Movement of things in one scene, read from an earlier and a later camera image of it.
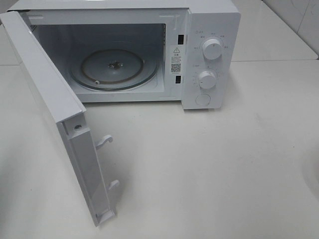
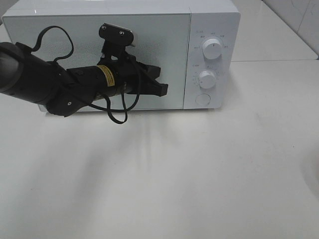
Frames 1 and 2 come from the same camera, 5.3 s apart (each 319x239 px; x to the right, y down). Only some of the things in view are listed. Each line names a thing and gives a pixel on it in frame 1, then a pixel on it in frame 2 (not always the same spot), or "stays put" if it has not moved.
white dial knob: x=212 y=49 stays put
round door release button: x=203 y=99 stays put
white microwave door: x=72 y=116 to x=74 y=41
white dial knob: x=207 y=79 stays put
